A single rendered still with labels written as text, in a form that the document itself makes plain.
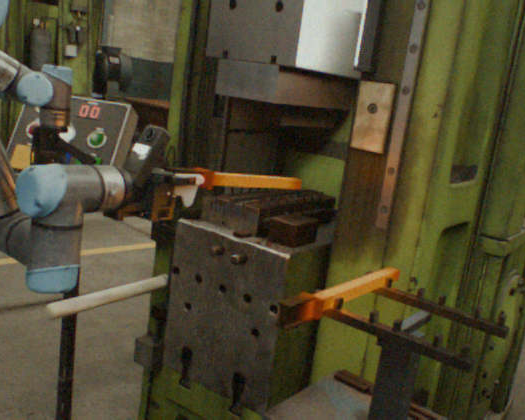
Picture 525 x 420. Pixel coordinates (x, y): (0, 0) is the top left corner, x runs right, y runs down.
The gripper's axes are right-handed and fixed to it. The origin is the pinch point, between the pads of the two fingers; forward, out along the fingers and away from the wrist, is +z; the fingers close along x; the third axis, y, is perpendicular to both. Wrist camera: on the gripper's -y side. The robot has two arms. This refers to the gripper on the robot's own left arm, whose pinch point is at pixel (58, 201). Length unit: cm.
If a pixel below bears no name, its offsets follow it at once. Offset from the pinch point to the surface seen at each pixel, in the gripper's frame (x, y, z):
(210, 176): 59, -16, -20
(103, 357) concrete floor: -85, -40, 94
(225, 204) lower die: 18.0, -40.9, -4.4
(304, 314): 81, -27, 0
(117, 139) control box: -11.8, -17.9, -16.3
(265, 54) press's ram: 24, -44, -45
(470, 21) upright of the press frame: 57, -79, -59
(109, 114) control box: -17.8, -16.6, -22.9
